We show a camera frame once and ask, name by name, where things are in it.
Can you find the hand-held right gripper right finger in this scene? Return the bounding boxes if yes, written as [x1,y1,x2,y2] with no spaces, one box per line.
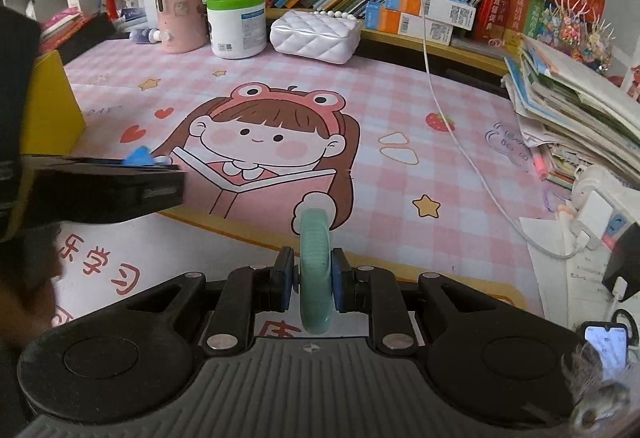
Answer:
[332,248,501,360]

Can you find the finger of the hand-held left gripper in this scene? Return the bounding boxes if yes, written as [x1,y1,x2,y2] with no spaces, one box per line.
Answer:
[30,157,182,173]

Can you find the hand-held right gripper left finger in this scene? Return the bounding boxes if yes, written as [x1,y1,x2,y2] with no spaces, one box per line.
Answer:
[127,246,297,358]

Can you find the teal ring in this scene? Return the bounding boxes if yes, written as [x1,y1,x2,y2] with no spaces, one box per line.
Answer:
[299,208,334,335]

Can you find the blue toy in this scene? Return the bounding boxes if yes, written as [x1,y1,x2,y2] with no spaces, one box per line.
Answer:
[122,145,171,166]

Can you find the yellow cardboard box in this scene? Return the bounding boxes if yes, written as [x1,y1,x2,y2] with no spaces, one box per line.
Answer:
[20,50,87,159]

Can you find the small purple bottle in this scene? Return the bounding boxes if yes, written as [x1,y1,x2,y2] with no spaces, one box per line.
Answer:
[130,28,167,45]

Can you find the red paper sheets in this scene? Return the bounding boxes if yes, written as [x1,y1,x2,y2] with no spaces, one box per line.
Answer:
[40,8,112,54]

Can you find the pink cylindrical humidifier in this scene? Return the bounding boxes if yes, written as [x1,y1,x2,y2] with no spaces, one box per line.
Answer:
[151,0,208,53]

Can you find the pink cartoon desk mat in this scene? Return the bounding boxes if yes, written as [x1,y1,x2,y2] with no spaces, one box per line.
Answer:
[52,38,581,334]

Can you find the white jar with green lid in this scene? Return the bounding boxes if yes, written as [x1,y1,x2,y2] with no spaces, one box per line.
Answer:
[206,0,267,60]

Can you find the pink pen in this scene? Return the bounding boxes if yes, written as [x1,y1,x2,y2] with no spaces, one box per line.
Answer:
[532,145,551,181]

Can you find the white quilted purse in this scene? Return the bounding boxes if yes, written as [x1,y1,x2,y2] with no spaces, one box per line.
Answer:
[270,9,362,65]

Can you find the orange and blue carton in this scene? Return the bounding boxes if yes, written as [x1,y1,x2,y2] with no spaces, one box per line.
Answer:
[365,2,455,46]
[385,0,477,30]

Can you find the white power strip with charger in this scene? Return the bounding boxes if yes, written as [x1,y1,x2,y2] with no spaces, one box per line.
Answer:
[570,165,640,251]

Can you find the smartphone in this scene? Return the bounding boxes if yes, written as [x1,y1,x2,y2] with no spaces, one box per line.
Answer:
[582,324,630,384]

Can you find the grey fluffy pompom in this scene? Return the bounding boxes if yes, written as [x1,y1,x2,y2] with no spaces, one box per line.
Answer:
[560,343,632,430]

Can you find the stack of papers and booklets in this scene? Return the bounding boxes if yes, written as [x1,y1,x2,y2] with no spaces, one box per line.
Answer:
[504,35,640,189]

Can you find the black adapter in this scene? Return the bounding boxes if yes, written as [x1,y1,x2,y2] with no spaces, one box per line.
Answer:
[602,248,640,304]

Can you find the red dictionary set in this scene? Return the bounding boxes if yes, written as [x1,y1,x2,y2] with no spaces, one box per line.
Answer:
[475,0,606,50]

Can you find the colourful beaded crown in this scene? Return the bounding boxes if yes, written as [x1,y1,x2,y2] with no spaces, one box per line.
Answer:
[542,0,617,75]

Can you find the white cable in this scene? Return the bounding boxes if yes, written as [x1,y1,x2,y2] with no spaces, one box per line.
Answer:
[417,0,596,260]

